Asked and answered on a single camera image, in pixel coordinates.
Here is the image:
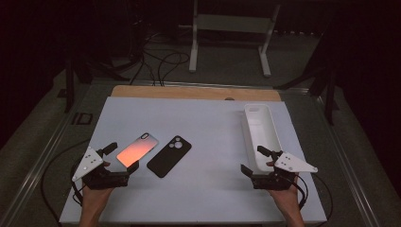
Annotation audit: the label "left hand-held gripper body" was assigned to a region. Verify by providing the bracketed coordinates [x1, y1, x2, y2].
[71, 146, 131, 191]

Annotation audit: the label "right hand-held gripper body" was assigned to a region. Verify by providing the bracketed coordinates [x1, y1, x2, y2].
[251, 151, 319, 191]

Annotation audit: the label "white plastic tray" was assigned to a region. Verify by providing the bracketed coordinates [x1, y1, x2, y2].
[240, 103, 285, 176]

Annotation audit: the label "black phone case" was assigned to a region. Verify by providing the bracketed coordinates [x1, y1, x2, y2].
[146, 135, 193, 179]

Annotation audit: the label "person's right hand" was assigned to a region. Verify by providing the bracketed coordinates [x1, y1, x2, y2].
[266, 160, 301, 206]

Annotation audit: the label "person's left hand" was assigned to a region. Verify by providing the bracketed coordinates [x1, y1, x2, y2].
[79, 160, 115, 206]

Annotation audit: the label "white table mat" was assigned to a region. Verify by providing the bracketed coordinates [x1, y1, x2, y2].
[59, 96, 328, 225]

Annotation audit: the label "black tripod stand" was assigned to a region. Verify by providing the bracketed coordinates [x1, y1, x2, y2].
[62, 56, 131, 114]
[273, 62, 340, 127]

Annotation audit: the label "white metal stand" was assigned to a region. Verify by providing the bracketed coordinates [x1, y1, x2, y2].
[178, 0, 282, 79]

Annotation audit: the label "right hand-held gripper cable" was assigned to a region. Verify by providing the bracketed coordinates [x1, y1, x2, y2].
[294, 173, 334, 223]

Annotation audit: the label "hand-held gripper cable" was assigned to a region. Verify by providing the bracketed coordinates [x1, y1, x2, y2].
[40, 140, 93, 223]
[294, 173, 334, 223]

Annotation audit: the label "left hand-held gripper cable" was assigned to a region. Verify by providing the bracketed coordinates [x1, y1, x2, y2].
[40, 140, 93, 223]

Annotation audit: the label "aluminium floor rail frame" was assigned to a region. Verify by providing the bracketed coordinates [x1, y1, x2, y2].
[0, 79, 383, 227]

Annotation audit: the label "black floor cables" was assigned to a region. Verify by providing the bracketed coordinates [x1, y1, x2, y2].
[128, 29, 191, 87]

